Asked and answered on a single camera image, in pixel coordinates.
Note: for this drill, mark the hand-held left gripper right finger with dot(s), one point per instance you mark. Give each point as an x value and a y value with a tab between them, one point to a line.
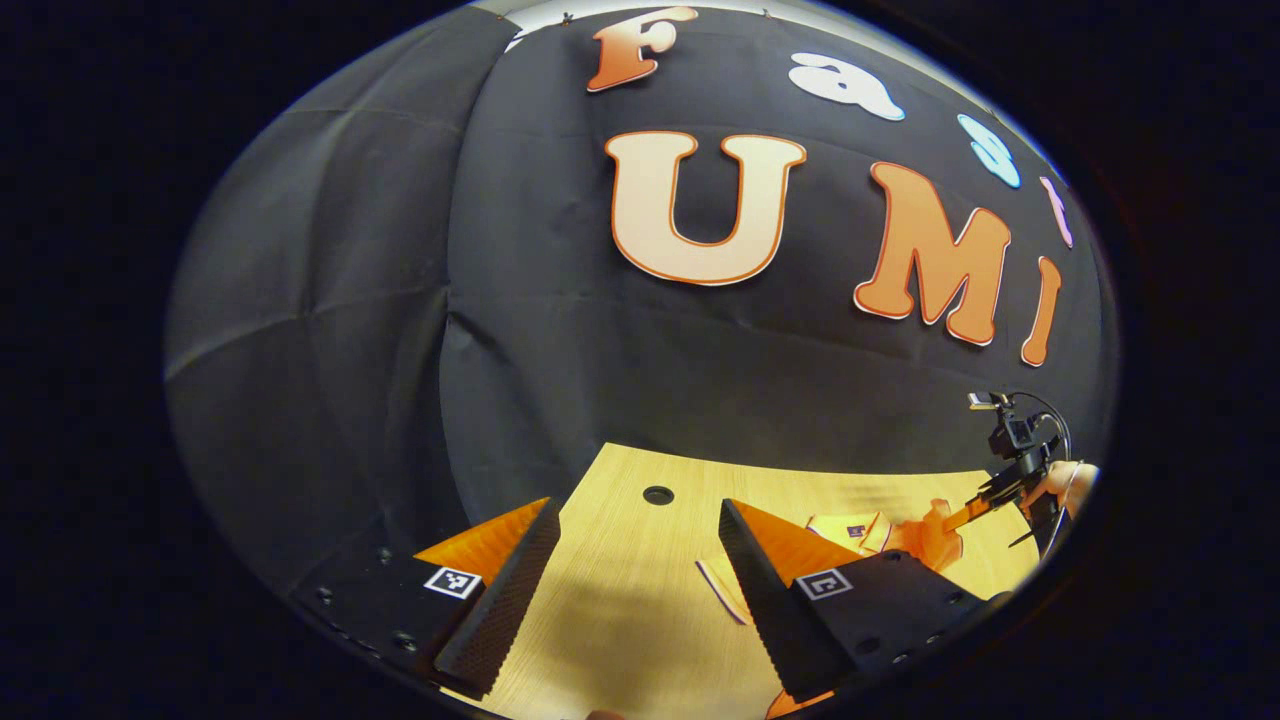
765	600

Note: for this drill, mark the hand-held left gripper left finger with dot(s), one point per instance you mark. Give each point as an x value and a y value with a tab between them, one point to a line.
510	590

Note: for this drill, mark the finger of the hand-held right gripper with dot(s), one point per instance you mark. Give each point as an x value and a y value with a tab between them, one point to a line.
978	514

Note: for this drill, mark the orange T-shirt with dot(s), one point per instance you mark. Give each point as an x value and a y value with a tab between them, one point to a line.
930	540

